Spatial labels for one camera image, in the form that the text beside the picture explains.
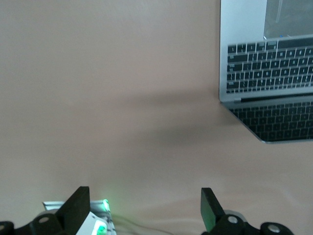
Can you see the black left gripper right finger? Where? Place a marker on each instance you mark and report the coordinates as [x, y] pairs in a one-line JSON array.
[[212, 213]]

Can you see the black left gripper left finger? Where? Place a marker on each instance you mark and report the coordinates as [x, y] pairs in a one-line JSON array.
[[75, 208]]

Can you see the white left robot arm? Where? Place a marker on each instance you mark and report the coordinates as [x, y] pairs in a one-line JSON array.
[[91, 220]]

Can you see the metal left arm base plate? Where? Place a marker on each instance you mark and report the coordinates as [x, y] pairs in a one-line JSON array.
[[52, 205]]

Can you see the grey laptop computer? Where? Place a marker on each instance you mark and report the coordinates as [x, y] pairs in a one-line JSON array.
[[244, 24]]

